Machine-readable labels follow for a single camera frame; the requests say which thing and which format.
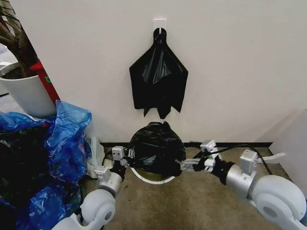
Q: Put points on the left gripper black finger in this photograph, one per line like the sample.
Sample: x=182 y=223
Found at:
x=129 y=153
x=124 y=163

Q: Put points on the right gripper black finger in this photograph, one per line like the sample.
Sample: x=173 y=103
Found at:
x=192 y=162
x=190 y=167

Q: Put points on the black garbage bag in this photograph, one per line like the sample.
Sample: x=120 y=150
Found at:
x=156 y=148

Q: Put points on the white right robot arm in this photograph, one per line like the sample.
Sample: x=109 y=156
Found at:
x=271 y=194

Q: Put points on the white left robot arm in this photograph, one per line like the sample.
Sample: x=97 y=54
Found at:
x=98 y=206

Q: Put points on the clear white plastic bag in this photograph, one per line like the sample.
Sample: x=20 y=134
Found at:
x=95 y=153

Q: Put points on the white round trash bin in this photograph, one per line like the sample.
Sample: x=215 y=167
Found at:
x=153 y=180

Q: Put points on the blue plastic bag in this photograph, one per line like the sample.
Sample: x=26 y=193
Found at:
x=67 y=143

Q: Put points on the hanging black garbage bags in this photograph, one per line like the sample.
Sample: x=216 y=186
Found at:
x=158 y=83

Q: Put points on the large black plastic bag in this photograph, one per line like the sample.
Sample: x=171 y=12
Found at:
x=21 y=167

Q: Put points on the black baseboard strip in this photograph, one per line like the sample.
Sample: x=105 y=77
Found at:
x=239 y=144

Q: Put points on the white flat strip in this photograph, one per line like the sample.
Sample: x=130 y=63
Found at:
x=273 y=157

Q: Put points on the white plant pot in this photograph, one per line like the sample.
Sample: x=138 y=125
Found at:
x=28 y=95

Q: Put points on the potted plant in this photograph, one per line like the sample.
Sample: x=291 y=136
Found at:
x=16 y=43

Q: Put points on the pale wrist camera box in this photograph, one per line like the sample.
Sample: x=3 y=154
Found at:
x=118 y=152
x=208 y=146

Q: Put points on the white wall hook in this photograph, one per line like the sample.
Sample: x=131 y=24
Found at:
x=159 y=24

